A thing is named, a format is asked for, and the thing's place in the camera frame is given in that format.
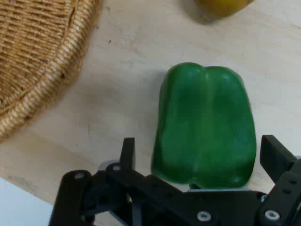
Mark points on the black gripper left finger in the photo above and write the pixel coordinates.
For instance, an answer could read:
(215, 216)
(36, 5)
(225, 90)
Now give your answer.
(77, 193)

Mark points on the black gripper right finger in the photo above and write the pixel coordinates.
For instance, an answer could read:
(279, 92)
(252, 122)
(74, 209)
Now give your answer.
(282, 188)

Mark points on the green bell pepper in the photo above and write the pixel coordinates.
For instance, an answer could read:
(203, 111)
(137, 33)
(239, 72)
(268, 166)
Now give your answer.
(204, 127)

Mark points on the wooden cutting board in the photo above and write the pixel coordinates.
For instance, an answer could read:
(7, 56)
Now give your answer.
(122, 94)

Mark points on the woven wicker basket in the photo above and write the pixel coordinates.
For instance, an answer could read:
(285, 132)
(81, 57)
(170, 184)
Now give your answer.
(35, 58)

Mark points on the yellow-brown potato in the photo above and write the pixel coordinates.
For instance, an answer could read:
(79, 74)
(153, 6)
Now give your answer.
(223, 7)

